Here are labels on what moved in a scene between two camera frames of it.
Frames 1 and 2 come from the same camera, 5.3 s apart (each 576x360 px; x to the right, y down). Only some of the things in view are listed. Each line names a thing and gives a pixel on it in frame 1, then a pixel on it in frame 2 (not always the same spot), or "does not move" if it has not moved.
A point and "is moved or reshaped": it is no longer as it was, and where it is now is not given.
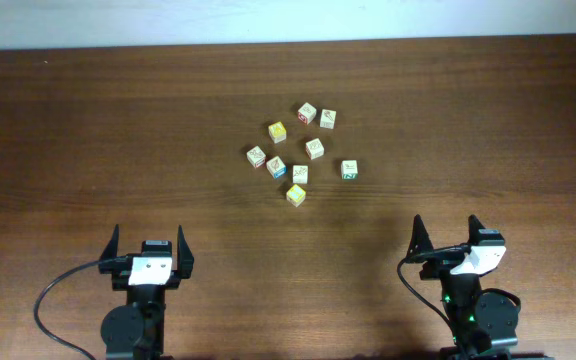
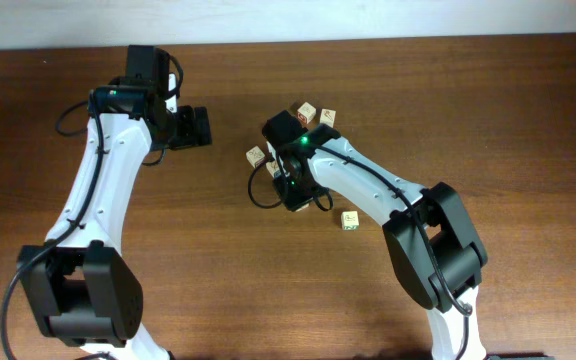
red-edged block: (306, 113) does not move
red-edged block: (256, 157) does not move
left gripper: (117, 269) to (189, 134)
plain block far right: (327, 119) does not move
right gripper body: (440, 267) to (294, 193)
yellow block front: (296, 195) is moved or reshaped
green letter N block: (349, 170) is moved or reshaped
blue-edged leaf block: (276, 167) does not move
